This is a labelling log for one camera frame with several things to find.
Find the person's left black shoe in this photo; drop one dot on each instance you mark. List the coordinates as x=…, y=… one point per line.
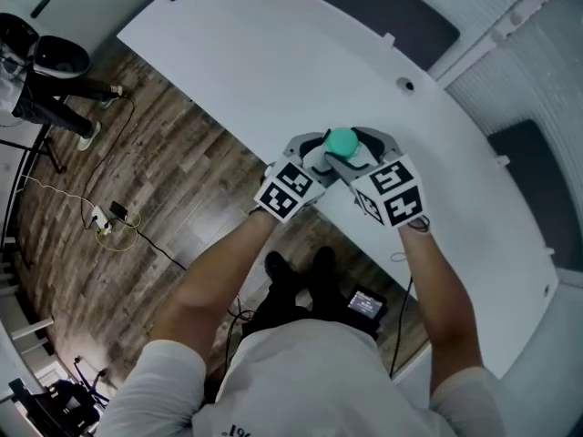
x=279, y=269

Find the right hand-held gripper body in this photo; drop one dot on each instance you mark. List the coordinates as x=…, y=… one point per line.
x=391, y=194

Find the small black display device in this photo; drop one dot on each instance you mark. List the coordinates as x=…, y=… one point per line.
x=366, y=304

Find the dark desk partition panel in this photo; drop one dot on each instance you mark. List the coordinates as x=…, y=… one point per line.
x=378, y=12
x=537, y=189

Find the person's right forearm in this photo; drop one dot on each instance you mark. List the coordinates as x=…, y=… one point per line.
x=442, y=307

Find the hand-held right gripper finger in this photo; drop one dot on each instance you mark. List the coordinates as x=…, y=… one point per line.
x=380, y=144
x=346, y=170

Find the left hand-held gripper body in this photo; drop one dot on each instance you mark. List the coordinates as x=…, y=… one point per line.
x=287, y=194

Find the whiteboard on black stand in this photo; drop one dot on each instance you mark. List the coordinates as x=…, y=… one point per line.
x=11, y=185

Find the black power adapter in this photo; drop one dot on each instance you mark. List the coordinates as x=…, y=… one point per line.
x=119, y=210

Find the white shelf unit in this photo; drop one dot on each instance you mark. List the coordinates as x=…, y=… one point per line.
x=23, y=330

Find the white power strip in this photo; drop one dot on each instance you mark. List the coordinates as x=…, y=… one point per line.
x=102, y=219

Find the person's white t-shirt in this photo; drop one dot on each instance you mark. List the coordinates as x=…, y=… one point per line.
x=309, y=380

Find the black chair with star base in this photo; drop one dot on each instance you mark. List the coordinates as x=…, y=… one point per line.
x=59, y=403

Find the person's black shoe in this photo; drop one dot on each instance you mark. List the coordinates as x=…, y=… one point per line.
x=279, y=269
x=324, y=262

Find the person's left forearm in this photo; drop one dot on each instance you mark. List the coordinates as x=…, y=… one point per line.
x=214, y=285

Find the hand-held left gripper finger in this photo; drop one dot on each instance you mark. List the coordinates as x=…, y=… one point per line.
x=298, y=143
x=323, y=173

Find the person's black trousers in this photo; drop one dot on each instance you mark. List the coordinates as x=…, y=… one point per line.
x=291, y=303

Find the green round plastic cap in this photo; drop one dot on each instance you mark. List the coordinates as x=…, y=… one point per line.
x=341, y=143

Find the person's right black shoe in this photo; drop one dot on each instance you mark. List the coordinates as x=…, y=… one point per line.
x=324, y=262

